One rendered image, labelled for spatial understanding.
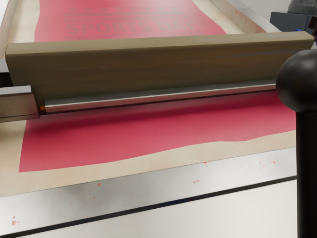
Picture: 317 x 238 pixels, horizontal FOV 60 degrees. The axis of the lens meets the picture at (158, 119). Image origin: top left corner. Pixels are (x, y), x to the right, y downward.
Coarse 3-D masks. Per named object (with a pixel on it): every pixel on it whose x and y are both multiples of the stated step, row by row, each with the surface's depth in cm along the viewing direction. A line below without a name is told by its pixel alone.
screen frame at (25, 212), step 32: (0, 0) 57; (224, 0) 72; (0, 32) 48; (256, 32) 60; (224, 160) 30; (256, 160) 30; (288, 160) 31; (32, 192) 25; (64, 192) 25; (96, 192) 26; (128, 192) 26; (160, 192) 26; (192, 192) 26; (224, 192) 27; (0, 224) 22; (32, 224) 23; (64, 224) 23
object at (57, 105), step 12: (216, 84) 40; (228, 84) 40; (240, 84) 40; (252, 84) 41; (264, 84) 41; (84, 96) 35; (96, 96) 35; (108, 96) 36; (120, 96) 36; (132, 96) 36; (144, 96) 36; (156, 96) 37; (168, 96) 37; (180, 96) 38; (192, 96) 38; (48, 108) 33; (60, 108) 34; (72, 108) 34; (84, 108) 35
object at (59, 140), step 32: (64, 0) 70; (96, 0) 72; (64, 32) 57; (32, 128) 36; (64, 128) 36; (96, 128) 37; (128, 128) 37; (160, 128) 38; (32, 160) 32; (64, 160) 32; (96, 160) 33
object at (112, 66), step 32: (288, 32) 40; (32, 64) 30; (64, 64) 32; (96, 64) 33; (128, 64) 34; (160, 64) 35; (192, 64) 36; (224, 64) 38; (256, 64) 39; (64, 96) 34
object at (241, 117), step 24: (144, 0) 75; (168, 0) 77; (216, 24) 67; (240, 96) 45; (264, 96) 46; (192, 120) 40; (216, 120) 40; (240, 120) 40; (264, 120) 41; (288, 120) 41; (192, 144) 36
